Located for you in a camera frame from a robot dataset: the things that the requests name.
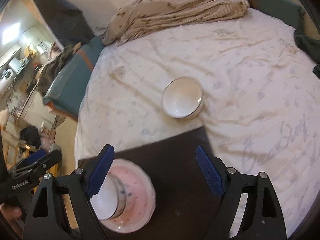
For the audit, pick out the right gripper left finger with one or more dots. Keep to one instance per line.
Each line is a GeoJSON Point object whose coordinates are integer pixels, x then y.
{"type": "Point", "coordinates": [83, 186]}

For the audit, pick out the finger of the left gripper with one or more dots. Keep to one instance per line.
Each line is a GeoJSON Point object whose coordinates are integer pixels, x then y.
{"type": "Point", "coordinates": [49, 161]}
{"type": "Point", "coordinates": [32, 161]}

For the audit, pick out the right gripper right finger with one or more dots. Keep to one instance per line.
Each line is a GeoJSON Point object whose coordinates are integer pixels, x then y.
{"type": "Point", "coordinates": [228, 184]}

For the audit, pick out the white bowl with leaf pattern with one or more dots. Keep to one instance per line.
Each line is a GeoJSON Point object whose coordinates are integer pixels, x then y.
{"type": "Point", "coordinates": [113, 199]}

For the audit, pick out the left hand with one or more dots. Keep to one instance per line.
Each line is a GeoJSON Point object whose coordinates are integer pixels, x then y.
{"type": "Point", "coordinates": [11, 213]}

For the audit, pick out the wooden yellow rack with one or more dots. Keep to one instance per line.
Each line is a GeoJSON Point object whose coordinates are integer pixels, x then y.
{"type": "Point", "coordinates": [14, 149]}

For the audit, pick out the white kitchen cabinet counter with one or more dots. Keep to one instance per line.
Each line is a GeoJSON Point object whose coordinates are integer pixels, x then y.
{"type": "Point", "coordinates": [24, 111]}

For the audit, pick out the black leather mat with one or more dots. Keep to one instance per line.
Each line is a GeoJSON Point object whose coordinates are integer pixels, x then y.
{"type": "Point", "coordinates": [185, 205]}

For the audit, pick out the pink plate with white rim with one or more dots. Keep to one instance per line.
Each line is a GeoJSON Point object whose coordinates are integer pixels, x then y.
{"type": "Point", "coordinates": [141, 196]}

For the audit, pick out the white floral bed sheet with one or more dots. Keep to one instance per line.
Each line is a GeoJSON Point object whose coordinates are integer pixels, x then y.
{"type": "Point", "coordinates": [261, 100]}

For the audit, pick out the camouflage clothing pile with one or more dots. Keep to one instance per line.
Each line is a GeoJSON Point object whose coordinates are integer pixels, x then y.
{"type": "Point", "coordinates": [52, 68]}

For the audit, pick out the dark hanging fabric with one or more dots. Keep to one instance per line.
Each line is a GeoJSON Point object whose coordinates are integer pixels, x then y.
{"type": "Point", "coordinates": [65, 21]}

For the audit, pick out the dark green cloth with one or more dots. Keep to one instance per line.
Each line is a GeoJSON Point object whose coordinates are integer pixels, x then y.
{"type": "Point", "coordinates": [309, 46]}

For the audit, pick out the beige patterned duvet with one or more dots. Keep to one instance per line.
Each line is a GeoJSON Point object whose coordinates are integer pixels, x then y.
{"type": "Point", "coordinates": [139, 18]}

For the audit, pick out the teal sofa bed frame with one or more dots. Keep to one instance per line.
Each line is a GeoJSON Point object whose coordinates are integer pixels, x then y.
{"type": "Point", "coordinates": [67, 91]}

